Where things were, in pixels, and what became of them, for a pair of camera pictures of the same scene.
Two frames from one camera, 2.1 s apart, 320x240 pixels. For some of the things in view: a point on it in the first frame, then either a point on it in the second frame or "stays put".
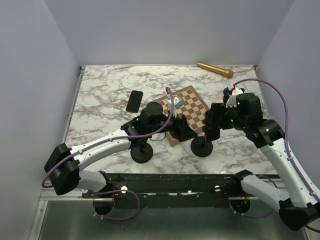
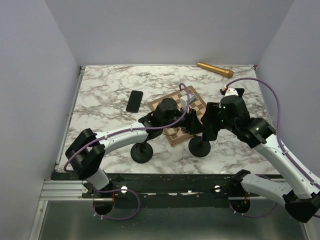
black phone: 134,101 stays put
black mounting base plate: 168,190 stays put
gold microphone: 226,72 stays put
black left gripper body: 178,132 -> 185,124
